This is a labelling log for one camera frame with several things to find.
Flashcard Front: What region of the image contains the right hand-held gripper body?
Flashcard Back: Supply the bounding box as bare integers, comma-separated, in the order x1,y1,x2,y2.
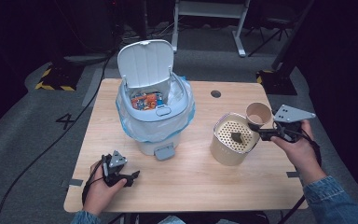
270,104,317,144

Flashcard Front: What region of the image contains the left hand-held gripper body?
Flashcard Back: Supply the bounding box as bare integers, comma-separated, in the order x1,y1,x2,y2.
101,150,132,189

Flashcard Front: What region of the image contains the brown paper cup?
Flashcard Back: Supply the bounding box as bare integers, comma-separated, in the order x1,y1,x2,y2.
245,102,273,128

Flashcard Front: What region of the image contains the soggy residue lump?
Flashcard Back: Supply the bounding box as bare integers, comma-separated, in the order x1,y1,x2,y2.
230,132,244,145

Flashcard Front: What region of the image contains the beige container with perforated strainer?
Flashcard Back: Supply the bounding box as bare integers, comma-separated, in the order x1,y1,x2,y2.
210,112,262,167

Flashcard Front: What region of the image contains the translucent blue bin liner bag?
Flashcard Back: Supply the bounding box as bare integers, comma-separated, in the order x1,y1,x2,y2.
115,74,197,145

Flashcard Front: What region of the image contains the white and blue pedal bin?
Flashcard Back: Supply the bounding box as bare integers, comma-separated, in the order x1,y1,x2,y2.
117,39,190,161

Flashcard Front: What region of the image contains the person's left hand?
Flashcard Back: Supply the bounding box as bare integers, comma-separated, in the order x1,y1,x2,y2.
81,161,129,217

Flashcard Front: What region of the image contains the person's right hand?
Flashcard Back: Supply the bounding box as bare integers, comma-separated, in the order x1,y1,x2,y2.
269,119,324,187

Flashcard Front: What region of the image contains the black yellow striped stand base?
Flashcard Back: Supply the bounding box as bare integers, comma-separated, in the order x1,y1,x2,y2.
34,63,86,92
255,69,298,96

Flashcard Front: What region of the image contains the black slanted stand pole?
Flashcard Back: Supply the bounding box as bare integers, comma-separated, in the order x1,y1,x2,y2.
270,0,316,72

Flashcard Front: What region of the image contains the black tripod stand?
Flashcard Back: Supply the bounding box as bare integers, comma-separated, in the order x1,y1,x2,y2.
247,17,296,58

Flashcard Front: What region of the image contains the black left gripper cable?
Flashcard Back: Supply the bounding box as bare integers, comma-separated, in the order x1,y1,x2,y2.
81,154,107,206

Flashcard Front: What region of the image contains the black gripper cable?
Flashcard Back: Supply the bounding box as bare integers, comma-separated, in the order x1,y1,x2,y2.
81,154,107,206
273,120,324,167

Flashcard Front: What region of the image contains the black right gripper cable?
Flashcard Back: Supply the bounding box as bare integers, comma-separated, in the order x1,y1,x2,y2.
273,120,324,167

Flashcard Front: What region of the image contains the long black floor cable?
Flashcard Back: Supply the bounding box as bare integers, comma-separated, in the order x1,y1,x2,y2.
0,46,119,224

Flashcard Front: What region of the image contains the white desk frame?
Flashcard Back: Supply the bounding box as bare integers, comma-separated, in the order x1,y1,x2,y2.
170,0,252,58

